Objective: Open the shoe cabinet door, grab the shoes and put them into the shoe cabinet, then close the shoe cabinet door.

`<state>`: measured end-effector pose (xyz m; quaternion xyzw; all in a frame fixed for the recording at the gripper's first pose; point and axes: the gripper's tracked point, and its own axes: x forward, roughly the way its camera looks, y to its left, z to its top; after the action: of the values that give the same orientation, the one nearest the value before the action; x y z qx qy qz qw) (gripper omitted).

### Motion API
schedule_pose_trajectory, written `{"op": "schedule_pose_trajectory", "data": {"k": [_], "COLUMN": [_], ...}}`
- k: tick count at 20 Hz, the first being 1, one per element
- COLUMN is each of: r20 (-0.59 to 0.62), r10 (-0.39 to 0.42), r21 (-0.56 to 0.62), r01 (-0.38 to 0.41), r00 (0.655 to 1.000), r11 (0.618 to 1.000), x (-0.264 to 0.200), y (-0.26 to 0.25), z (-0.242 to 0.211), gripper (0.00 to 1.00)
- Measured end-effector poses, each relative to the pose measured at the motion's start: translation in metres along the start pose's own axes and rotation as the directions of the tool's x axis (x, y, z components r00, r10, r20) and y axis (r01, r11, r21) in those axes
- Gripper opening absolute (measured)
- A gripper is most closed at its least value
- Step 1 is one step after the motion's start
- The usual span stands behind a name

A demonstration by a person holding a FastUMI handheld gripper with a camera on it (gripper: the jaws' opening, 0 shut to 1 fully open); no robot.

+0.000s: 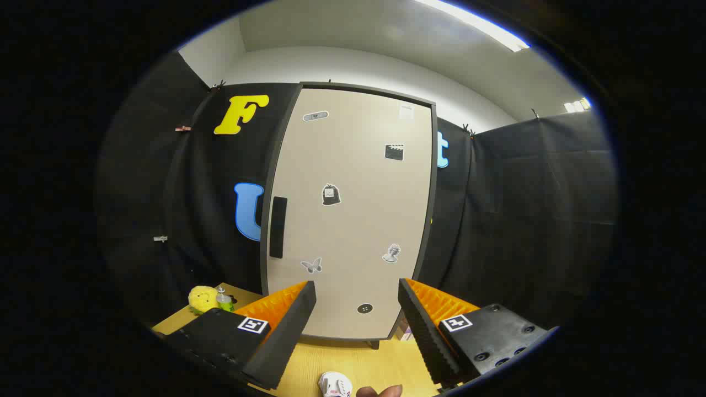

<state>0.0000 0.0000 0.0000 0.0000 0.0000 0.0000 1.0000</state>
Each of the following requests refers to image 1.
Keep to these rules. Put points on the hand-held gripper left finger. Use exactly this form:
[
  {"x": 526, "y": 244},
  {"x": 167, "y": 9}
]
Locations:
[{"x": 287, "y": 331}]

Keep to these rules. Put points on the black backdrop cloth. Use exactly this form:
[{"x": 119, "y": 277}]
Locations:
[{"x": 524, "y": 220}]

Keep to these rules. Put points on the dark grey shoe cabinet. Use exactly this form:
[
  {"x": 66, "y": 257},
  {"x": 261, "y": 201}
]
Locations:
[{"x": 434, "y": 182}]

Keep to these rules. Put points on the yellow pineapple plush toy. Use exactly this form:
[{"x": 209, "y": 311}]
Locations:
[{"x": 201, "y": 299}]

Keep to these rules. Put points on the green drink bottle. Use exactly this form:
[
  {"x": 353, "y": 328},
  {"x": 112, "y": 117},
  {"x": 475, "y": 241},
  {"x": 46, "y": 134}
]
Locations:
[{"x": 224, "y": 302}]

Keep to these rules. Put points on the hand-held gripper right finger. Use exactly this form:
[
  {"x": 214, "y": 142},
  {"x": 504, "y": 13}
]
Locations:
[{"x": 424, "y": 331}]

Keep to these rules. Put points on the small ceiling light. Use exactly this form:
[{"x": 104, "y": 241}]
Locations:
[{"x": 577, "y": 104}]

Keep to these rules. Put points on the white shoe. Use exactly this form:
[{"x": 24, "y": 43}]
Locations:
[{"x": 333, "y": 385}]

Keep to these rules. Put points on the white and purple book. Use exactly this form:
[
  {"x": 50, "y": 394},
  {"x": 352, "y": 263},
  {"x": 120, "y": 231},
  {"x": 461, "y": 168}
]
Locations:
[{"x": 407, "y": 332}]

